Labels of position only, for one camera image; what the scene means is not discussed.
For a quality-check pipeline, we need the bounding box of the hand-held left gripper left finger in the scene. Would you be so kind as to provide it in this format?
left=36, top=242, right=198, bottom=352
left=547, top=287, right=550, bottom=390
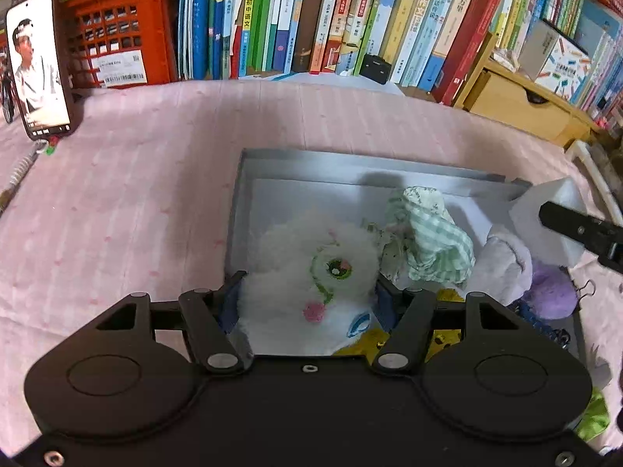
left=94, top=270, right=254, bottom=374

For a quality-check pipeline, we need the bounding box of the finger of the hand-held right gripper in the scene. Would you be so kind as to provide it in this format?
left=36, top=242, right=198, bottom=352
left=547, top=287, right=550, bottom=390
left=537, top=200, right=623, bottom=274

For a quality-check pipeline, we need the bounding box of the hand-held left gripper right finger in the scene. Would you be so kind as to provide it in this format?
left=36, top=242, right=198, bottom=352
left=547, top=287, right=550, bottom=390
left=372, top=277, right=524, bottom=374

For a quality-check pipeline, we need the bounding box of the white foam block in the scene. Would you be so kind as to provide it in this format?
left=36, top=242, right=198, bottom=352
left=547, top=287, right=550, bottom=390
left=508, top=177, right=593, bottom=269

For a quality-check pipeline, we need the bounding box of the purple plush ball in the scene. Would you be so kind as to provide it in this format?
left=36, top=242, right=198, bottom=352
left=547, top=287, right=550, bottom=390
left=528, top=260, right=580, bottom=320

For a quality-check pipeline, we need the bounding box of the white plush toy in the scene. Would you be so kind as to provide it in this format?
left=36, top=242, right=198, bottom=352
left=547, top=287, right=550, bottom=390
left=238, top=208, right=381, bottom=357

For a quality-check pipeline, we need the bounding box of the shallow white tray box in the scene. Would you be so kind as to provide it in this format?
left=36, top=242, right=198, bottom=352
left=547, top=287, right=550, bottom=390
left=224, top=148, right=588, bottom=367

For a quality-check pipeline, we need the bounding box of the white doll chair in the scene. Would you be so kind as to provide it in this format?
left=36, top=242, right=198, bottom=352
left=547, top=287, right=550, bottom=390
left=564, top=139, right=623, bottom=225

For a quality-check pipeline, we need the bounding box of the green checkered cloth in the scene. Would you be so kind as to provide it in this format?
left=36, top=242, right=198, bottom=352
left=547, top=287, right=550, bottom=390
left=378, top=187, right=477, bottom=287

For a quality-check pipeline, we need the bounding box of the dark blue floral pouch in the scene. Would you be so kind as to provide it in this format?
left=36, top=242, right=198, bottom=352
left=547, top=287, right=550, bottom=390
left=508, top=298, right=556, bottom=347

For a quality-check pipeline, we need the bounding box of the wooden drawer box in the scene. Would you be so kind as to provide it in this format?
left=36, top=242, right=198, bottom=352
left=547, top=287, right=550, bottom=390
left=452, top=33, right=605, bottom=150

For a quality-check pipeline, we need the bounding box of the white boxed book set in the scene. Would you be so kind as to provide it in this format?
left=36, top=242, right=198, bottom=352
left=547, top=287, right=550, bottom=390
left=518, top=19, right=593, bottom=108

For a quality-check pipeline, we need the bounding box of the row of thin books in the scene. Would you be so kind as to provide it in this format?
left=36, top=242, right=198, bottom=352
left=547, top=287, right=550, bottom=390
left=487, top=0, right=623, bottom=132

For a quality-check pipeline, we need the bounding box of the small black box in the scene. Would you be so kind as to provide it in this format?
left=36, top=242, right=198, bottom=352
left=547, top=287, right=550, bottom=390
left=359, top=54, right=393, bottom=85

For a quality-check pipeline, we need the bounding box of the red plastic crate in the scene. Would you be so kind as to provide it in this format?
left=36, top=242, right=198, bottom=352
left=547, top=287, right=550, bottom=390
left=58, top=0, right=182, bottom=90

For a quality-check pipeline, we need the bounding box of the row of upright books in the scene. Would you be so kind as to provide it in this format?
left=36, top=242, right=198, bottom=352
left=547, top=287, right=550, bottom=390
left=177, top=0, right=517, bottom=104

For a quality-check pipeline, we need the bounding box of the miniature bicycle model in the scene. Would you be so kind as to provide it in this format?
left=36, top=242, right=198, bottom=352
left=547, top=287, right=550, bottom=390
left=0, top=57, right=16, bottom=125

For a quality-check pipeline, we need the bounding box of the smartphone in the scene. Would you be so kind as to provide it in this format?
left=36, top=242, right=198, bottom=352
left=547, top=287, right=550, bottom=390
left=5, top=0, right=76, bottom=141

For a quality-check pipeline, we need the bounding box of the coiled lanyard cord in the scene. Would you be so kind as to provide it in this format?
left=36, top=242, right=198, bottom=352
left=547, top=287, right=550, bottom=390
left=0, top=138, right=52, bottom=216

